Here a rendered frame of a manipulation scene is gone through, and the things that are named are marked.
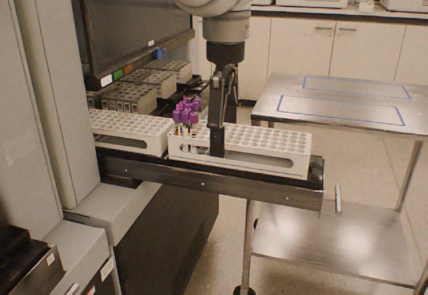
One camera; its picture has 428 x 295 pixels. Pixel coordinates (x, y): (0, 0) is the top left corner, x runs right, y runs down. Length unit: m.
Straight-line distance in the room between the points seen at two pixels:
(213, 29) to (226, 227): 1.31
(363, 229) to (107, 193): 1.02
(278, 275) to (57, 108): 1.21
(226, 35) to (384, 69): 2.52
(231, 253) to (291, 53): 1.86
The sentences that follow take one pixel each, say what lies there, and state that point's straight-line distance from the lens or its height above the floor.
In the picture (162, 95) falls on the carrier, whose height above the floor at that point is 0.84.
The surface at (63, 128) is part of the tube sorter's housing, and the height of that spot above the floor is 0.92.
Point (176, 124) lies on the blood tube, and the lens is 0.72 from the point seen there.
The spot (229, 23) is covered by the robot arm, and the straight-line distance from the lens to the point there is 0.63.
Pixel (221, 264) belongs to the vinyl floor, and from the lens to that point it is 1.63.
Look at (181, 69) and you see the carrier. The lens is 1.18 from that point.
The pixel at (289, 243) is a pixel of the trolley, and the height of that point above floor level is 0.28.
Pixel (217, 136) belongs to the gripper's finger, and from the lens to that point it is 0.67.
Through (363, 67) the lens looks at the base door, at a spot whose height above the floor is 0.46.
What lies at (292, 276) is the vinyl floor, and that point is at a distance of 1.62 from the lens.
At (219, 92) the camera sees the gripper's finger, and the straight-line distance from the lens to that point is 0.63.
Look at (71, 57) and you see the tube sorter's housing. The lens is 0.71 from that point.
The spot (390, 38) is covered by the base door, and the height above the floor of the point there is 0.71.
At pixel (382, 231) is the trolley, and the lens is 1.51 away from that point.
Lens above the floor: 1.20
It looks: 26 degrees down
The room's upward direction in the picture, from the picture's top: straight up
